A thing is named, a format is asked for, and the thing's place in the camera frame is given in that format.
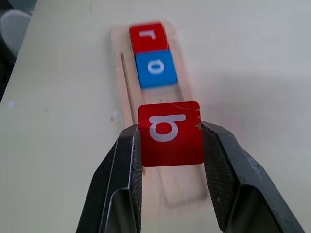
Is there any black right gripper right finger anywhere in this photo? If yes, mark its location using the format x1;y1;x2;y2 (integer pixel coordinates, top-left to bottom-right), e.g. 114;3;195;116
200;121;307;233

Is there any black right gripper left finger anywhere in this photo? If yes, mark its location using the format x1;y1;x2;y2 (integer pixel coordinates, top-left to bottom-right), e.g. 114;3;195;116
75;123;143;233

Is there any red letter b block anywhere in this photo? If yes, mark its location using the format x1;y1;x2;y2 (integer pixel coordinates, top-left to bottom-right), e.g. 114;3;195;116
138;101;204;167

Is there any wooden letter tray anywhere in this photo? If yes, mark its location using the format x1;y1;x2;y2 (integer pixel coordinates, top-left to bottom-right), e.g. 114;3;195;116
109;22;209;207

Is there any blue letter o block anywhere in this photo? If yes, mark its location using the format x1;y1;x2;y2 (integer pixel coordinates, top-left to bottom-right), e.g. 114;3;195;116
135;50;178;89

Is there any red letter r block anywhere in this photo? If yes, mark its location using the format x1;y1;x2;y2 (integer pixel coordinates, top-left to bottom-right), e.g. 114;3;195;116
129;23;169;54

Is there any white plastic container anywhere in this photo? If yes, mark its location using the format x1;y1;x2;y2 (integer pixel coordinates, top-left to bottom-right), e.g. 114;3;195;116
0;10;32;57

